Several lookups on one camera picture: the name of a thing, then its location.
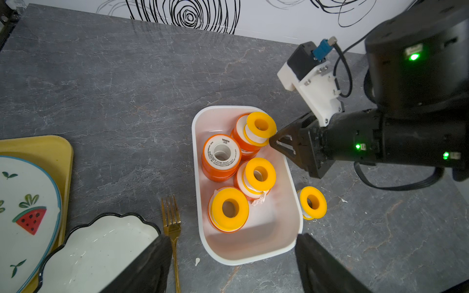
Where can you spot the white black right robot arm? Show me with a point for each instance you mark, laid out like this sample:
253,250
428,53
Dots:
418,81

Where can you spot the yellow sealing tape roll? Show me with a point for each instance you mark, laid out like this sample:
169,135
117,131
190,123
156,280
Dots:
255,178
228,209
312,202
259,128

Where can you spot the gold fork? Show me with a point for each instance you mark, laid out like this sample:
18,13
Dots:
172,228

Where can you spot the orange sealing tape roll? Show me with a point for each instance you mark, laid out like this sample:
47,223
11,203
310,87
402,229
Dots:
221,157
248,150

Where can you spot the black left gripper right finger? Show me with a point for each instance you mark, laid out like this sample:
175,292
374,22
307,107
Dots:
320,272

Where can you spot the white scalloped small dish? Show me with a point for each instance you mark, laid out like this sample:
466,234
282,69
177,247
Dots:
94,254

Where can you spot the yellow plastic tray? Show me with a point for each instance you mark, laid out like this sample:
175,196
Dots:
55,155

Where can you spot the white plastic storage box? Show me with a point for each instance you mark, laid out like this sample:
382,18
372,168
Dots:
272,227

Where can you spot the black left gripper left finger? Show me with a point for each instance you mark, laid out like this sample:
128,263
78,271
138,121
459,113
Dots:
148,273

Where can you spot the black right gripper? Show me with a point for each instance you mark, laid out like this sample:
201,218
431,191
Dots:
439,139

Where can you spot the watermelon pattern white plate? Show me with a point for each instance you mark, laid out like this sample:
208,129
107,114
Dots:
31,209

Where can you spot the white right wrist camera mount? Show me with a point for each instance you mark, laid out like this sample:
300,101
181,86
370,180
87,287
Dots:
310,73

